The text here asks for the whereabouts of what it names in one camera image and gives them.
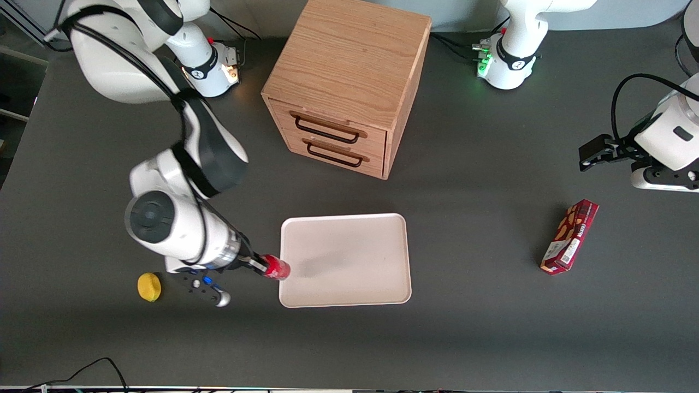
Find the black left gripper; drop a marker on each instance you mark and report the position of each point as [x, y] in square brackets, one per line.
[621, 147]

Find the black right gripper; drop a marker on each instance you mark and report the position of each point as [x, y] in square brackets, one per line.
[247, 258]

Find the red coke bottle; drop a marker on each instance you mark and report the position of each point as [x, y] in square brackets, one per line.
[277, 268]

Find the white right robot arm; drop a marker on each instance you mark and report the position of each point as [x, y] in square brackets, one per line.
[109, 65]

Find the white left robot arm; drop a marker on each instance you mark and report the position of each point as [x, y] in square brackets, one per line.
[510, 65]

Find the cream rectangular tray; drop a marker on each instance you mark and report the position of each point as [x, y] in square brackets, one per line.
[349, 261]

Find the red snack box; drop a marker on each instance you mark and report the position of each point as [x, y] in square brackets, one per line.
[570, 236]

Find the yellow lemon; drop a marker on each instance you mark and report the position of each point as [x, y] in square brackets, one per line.
[149, 287]

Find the wooden drawer front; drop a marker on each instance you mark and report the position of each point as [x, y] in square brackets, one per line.
[377, 139]
[374, 164]

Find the wooden drawer cabinet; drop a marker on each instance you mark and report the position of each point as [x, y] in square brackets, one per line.
[349, 54]

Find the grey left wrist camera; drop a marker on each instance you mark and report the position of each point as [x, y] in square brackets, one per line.
[663, 183]

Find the grey aluminium frame rail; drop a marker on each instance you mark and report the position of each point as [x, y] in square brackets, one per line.
[33, 24]

